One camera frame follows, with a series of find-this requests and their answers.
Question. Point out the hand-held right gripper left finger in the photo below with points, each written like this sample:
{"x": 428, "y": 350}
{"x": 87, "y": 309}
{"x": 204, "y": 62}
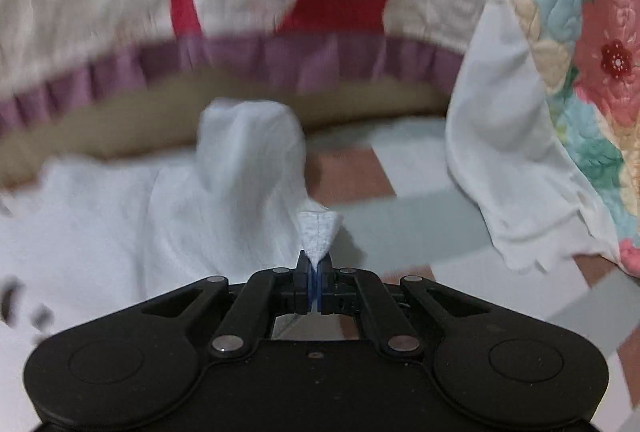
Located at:
{"x": 302, "y": 283}

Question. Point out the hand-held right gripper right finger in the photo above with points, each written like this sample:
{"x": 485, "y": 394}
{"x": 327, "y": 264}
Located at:
{"x": 325, "y": 283}

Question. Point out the white garment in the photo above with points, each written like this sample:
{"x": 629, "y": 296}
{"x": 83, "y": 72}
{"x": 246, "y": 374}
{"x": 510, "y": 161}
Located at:
{"x": 240, "y": 192}

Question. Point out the checkered bed sheet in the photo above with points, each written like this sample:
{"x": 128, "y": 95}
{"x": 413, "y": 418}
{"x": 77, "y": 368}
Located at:
{"x": 415, "y": 217}

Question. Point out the tan mattress edge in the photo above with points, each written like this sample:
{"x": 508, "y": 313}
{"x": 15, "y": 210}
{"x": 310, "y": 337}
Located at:
{"x": 150, "y": 112}

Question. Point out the pastel floral quilt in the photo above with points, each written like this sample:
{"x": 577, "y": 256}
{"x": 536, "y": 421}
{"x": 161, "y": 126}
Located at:
{"x": 590, "y": 37}

